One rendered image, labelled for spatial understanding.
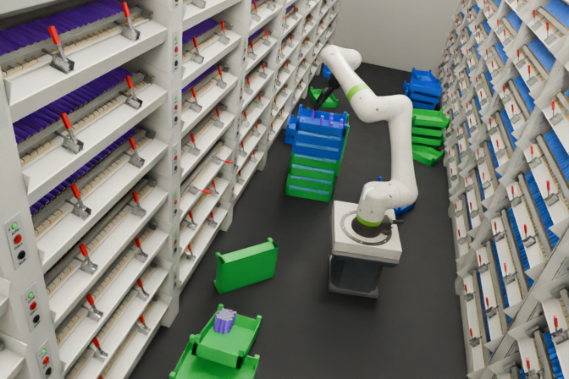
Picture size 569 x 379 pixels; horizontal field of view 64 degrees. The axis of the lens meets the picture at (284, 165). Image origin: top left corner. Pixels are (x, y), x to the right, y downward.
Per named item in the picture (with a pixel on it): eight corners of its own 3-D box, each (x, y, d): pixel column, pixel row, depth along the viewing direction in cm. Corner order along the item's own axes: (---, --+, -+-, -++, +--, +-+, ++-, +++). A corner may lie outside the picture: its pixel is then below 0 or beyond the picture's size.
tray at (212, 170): (229, 156, 233) (236, 142, 228) (176, 227, 182) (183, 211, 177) (195, 138, 233) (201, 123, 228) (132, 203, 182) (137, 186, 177)
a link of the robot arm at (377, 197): (391, 223, 218) (402, 192, 208) (364, 228, 212) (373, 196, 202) (377, 206, 228) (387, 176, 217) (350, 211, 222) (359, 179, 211)
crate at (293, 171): (334, 166, 305) (337, 155, 300) (334, 182, 287) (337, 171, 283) (290, 158, 305) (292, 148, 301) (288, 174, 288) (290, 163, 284)
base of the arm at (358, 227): (397, 218, 232) (400, 209, 229) (406, 238, 220) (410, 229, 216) (347, 216, 228) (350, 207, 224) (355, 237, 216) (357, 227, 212)
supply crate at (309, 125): (345, 123, 288) (347, 112, 284) (345, 137, 271) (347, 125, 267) (297, 115, 289) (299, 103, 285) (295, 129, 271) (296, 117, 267)
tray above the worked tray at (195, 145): (232, 123, 223) (242, 99, 215) (177, 187, 172) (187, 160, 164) (196, 103, 223) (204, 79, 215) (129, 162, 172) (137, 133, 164)
